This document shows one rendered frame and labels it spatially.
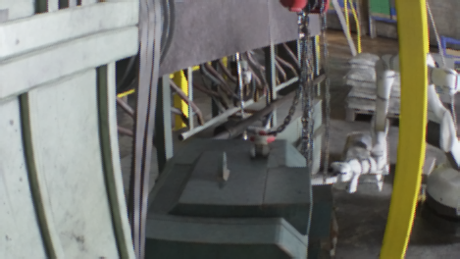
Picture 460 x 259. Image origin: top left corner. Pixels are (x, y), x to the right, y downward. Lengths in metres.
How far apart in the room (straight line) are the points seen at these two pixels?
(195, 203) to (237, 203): 0.09
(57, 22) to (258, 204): 0.70
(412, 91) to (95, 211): 0.95
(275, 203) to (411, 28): 0.64
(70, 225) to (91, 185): 0.08
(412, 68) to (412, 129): 0.18
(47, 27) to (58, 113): 0.14
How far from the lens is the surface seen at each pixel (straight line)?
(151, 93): 0.84
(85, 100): 0.71
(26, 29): 0.57
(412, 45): 1.36
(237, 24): 2.28
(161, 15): 0.83
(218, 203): 1.14
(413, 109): 1.39
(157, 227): 1.11
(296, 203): 1.13
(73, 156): 0.70
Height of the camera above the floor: 1.33
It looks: 16 degrees down
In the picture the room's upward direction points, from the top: 2 degrees counter-clockwise
